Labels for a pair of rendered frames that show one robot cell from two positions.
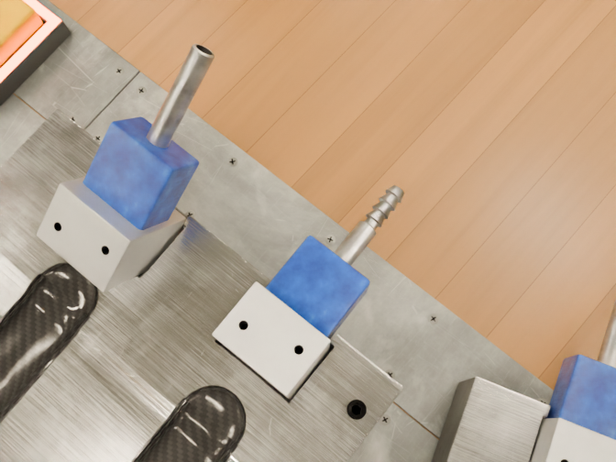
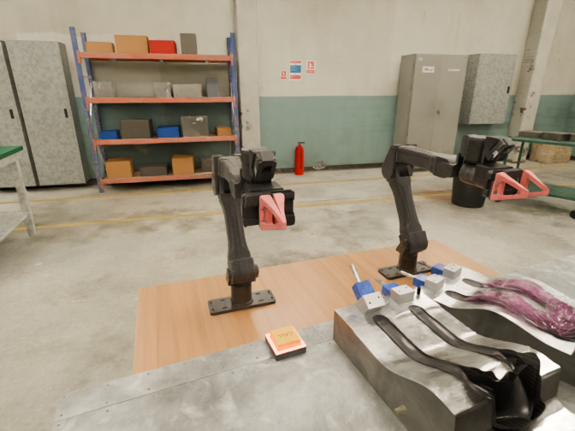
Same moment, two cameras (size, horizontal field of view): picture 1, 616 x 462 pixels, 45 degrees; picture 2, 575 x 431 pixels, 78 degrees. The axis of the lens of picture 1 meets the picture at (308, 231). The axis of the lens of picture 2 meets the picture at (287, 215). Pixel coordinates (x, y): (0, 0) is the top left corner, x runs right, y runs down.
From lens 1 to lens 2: 89 cm
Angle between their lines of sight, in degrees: 65
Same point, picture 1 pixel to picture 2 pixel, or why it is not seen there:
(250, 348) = (404, 292)
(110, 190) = (366, 292)
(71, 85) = (308, 337)
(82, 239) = (374, 299)
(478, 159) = not seen: hidden behind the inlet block
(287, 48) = (321, 304)
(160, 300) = (387, 308)
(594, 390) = (420, 277)
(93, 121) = (321, 336)
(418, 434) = not seen: hidden behind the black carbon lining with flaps
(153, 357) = (399, 311)
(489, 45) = (338, 281)
